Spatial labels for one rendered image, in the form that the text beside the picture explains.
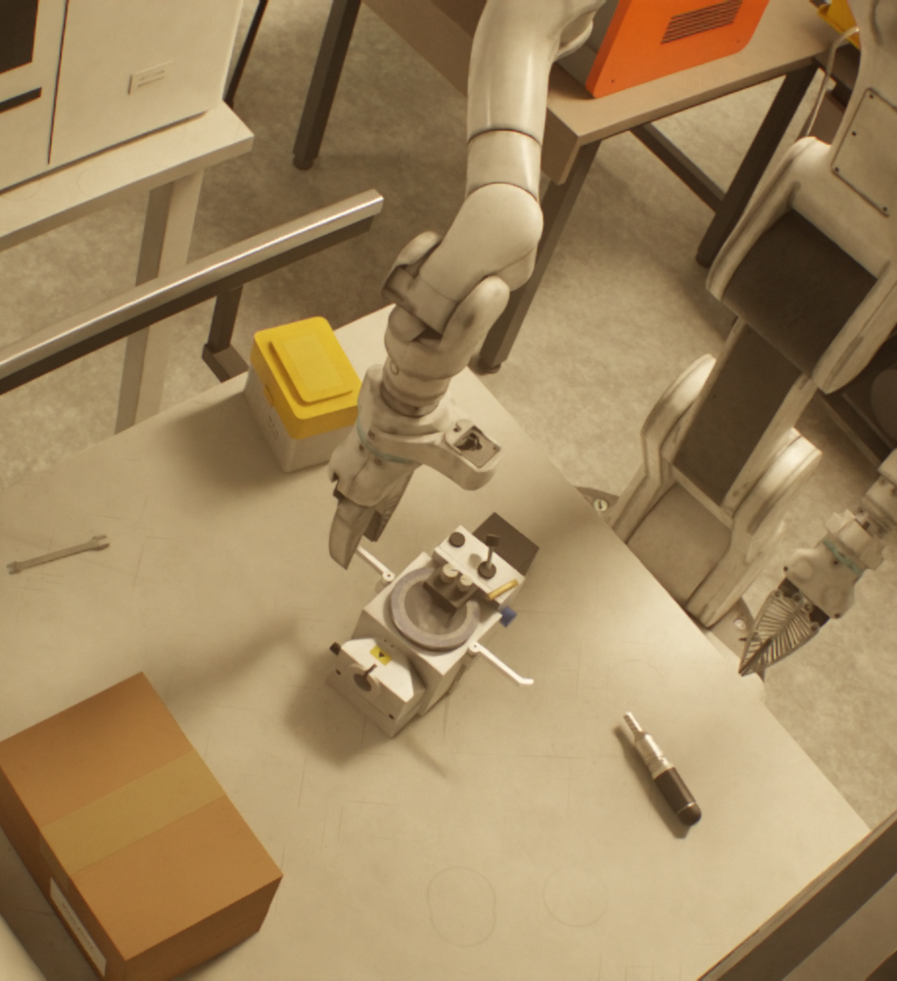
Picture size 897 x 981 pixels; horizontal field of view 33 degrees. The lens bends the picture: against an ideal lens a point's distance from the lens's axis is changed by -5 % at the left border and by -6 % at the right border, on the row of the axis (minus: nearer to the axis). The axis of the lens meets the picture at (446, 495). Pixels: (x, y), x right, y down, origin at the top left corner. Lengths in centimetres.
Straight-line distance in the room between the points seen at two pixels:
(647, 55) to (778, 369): 83
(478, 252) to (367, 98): 234
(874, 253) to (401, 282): 68
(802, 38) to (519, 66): 171
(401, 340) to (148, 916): 51
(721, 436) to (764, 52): 103
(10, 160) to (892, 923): 131
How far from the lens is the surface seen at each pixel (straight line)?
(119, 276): 305
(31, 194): 193
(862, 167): 168
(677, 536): 248
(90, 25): 180
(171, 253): 219
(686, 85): 271
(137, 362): 238
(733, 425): 205
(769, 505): 212
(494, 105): 130
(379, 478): 137
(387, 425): 133
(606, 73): 255
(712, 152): 378
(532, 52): 134
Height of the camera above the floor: 226
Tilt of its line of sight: 53 degrees down
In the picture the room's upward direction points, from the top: 23 degrees clockwise
